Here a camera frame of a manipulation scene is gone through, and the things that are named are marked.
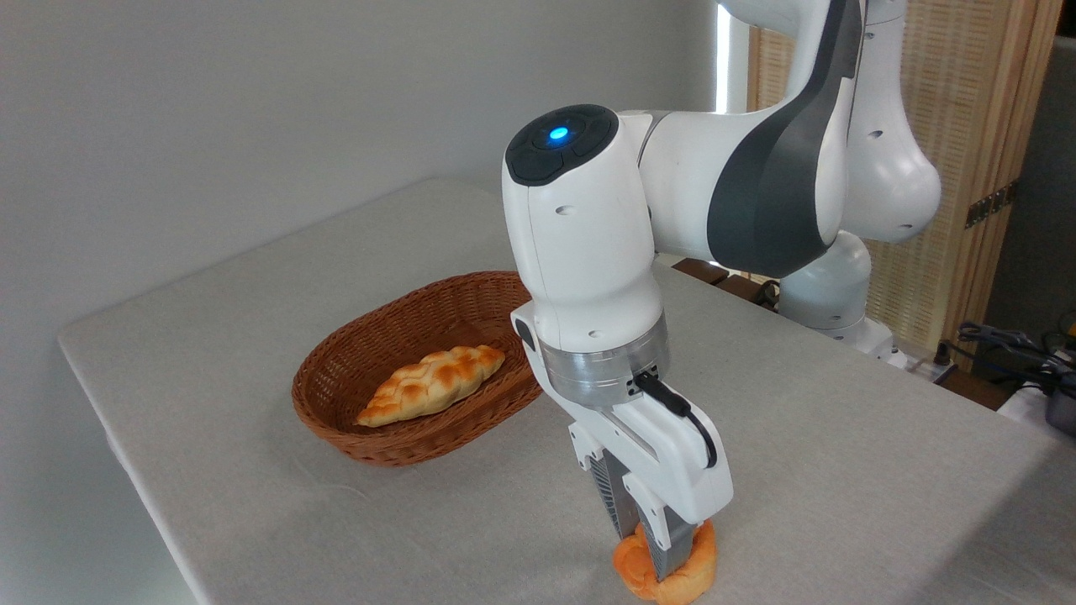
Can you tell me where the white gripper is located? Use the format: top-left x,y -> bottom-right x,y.
511,304 -> 735,583

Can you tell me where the round orange bread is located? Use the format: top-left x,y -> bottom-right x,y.
612,518 -> 719,605

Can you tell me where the braided bread loaf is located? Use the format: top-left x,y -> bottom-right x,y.
356,344 -> 507,429

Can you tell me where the brown wicker basket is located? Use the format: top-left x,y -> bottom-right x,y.
292,271 -> 546,468

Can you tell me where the grey tablecloth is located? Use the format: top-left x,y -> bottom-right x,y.
57,176 -> 1076,605

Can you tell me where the dark wooden board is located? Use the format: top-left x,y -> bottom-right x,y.
672,256 -> 783,313

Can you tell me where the white power strip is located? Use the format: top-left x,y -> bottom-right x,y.
889,343 -> 959,385

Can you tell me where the black screen hinge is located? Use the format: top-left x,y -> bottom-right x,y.
965,180 -> 1021,229

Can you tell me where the bamboo folding screen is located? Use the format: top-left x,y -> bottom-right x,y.
746,0 -> 1064,371

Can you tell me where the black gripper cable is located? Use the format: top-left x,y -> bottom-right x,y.
634,371 -> 720,470

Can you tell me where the bundle of black cables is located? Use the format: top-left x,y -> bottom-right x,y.
957,321 -> 1076,396

